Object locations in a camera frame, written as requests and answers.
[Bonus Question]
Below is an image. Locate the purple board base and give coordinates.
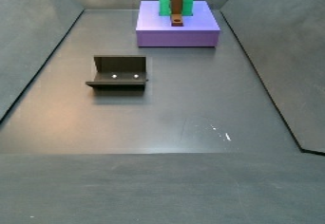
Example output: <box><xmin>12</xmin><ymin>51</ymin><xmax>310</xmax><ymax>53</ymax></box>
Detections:
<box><xmin>136</xmin><ymin>1</ymin><xmax>220</xmax><ymax>47</ymax></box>

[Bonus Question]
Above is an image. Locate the green block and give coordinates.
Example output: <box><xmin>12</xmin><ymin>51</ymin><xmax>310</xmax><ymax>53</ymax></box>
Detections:
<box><xmin>182</xmin><ymin>0</ymin><xmax>194</xmax><ymax>16</ymax></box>
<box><xmin>159</xmin><ymin>0</ymin><xmax>171</xmax><ymax>16</ymax></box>

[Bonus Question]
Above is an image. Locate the brown upright block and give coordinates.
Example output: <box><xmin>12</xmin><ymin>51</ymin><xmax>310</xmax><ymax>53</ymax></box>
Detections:
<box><xmin>170</xmin><ymin>0</ymin><xmax>183</xmax><ymax>27</ymax></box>

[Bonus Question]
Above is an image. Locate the black angled bracket stand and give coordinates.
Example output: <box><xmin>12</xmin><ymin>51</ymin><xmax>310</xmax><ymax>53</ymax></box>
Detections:
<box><xmin>85</xmin><ymin>55</ymin><xmax>147</xmax><ymax>89</ymax></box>

